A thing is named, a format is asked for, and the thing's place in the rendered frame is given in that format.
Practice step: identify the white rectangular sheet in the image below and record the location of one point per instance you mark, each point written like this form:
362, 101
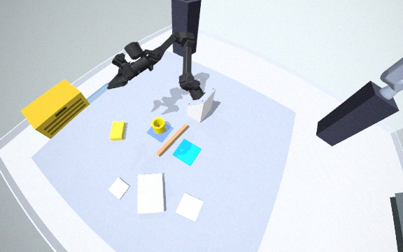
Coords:
150, 193

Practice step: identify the yellow rectangular block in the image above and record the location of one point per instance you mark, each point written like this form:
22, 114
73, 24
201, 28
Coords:
117, 131

